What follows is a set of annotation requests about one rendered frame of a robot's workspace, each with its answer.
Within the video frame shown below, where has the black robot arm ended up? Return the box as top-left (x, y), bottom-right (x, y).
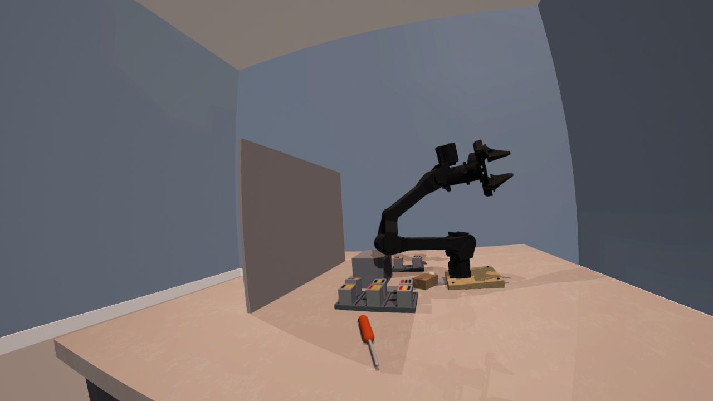
top-left (374, 143), bottom-right (476, 278)

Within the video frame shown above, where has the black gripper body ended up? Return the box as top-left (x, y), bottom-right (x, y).
top-left (460, 140), bottom-right (493, 197)

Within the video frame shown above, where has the red-handled screwdriver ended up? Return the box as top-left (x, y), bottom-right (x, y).
top-left (358, 315), bottom-right (379, 366)

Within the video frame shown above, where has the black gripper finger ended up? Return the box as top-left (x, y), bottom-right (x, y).
top-left (490, 173), bottom-right (514, 191)
top-left (484, 144), bottom-right (510, 162)

